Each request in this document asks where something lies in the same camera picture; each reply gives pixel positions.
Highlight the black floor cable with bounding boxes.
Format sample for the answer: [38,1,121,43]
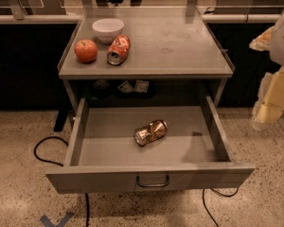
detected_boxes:
[33,135,91,227]
[202,186,240,227]

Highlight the red soda can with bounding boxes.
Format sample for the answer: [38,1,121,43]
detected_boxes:
[107,35,131,65]

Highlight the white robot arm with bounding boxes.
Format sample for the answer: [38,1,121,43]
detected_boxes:
[249,11,284,131]

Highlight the white bowl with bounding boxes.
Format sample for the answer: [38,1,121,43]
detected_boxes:
[92,18,124,44]

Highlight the grey counter cabinet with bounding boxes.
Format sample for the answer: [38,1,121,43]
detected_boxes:
[59,7,233,103]

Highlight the black floor cable left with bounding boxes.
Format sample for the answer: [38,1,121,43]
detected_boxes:
[33,135,91,227]

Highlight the red apple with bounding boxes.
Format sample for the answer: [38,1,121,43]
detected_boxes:
[74,40,98,63]

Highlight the crushed orange gold can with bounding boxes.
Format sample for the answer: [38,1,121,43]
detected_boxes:
[133,119,168,148]

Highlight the grey open drawer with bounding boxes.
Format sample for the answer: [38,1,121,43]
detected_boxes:
[46,96,255,194]

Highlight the black floor cable right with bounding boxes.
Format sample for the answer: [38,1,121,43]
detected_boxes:
[202,186,240,227]

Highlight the black drawer handle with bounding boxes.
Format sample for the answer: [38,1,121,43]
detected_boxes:
[135,175,169,188]

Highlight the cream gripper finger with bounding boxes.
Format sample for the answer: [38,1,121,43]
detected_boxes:
[251,66,284,131]
[249,26,274,51]

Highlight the white sticker label right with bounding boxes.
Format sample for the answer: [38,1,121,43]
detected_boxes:
[134,80,149,93]

